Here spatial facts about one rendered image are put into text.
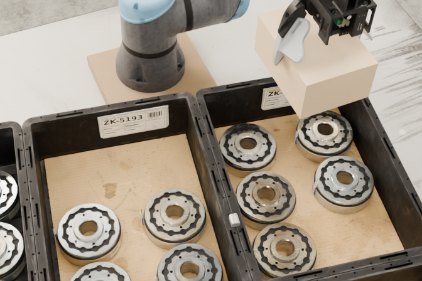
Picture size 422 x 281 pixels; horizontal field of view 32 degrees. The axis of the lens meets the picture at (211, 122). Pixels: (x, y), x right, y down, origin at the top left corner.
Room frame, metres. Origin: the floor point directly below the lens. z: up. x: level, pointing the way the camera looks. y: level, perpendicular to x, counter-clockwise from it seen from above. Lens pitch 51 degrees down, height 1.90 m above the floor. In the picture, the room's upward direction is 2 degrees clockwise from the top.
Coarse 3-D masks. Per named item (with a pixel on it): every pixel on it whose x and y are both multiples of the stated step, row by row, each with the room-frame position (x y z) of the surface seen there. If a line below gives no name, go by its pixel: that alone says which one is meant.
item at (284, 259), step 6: (276, 240) 0.61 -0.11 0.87; (282, 240) 0.61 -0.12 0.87; (288, 240) 0.61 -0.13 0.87; (294, 240) 0.61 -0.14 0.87; (270, 246) 0.60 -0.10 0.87; (294, 246) 0.60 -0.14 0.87; (270, 252) 0.59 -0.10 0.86; (276, 252) 0.59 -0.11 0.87; (294, 252) 0.59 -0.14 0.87; (276, 258) 0.58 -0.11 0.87; (282, 258) 0.57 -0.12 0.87; (288, 258) 0.57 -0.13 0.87; (294, 258) 0.58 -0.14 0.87
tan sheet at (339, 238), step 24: (264, 120) 0.89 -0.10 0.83; (288, 120) 0.89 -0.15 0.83; (288, 144) 0.83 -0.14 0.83; (288, 168) 0.78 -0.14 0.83; (312, 168) 0.78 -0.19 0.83; (312, 192) 0.73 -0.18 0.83; (312, 216) 0.68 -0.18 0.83; (336, 216) 0.68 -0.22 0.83; (360, 216) 0.68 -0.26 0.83; (384, 216) 0.68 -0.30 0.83; (336, 240) 0.63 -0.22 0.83; (360, 240) 0.64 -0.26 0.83; (384, 240) 0.64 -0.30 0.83; (336, 264) 0.59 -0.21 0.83
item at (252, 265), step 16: (256, 80) 0.90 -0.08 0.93; (272, 80) 0.90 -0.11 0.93; (368, 112) 0.83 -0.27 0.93; (208, 128) 0.78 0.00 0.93; (384, 144) 0.76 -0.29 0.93; (400, 160) 0.73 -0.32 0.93; (224, 176) 0.68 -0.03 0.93; (400, 176) 0.70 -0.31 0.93; (224, 192) 0.66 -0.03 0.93; (416, 192) 0.67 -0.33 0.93; (416, 208) 0.64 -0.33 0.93; (240, 224) 0.60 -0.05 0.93; (240, 240) 0.57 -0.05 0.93; (384, 256) 0.55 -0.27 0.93; (400, 256) 0.55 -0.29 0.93; (416, 256) 0.55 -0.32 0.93; (256, 272) 0.51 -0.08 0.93; (304, 272) 0.52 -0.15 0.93; (336, 272) 0.52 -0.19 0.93
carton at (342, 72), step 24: (264, 24) 0.83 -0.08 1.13; (312, 24) 0.84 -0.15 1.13; (264, 48) 0.82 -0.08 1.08; (312, 48) 0.79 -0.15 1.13; (336, 48) 0.79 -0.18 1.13; (360, 48) 0.79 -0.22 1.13; (288, 72) 0.76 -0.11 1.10; (312, 72) 0.74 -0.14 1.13; (336, 72) 0.74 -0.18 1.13; (360, 72) 0.75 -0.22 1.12; (288, 96) 0.75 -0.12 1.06; (312, 96) 0.72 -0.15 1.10; (336, 96) 0.73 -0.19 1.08; (360, 96) 0.75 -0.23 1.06
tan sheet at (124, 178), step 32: (64, 160) 0.78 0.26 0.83; (96, 160) 0.78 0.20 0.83; (128, 160) 0.78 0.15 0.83; (160, 160) 0.78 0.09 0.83; (192, 160) 0.79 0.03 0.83; (64, 192) 0.71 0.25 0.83; (96, 192) 0.71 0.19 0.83; (128, 192) 0.71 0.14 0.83; (192, 192) 0.72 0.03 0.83; (128, 224) 0.65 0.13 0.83; (128, 256) 0.59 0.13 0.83; (160, 256) 0.59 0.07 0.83
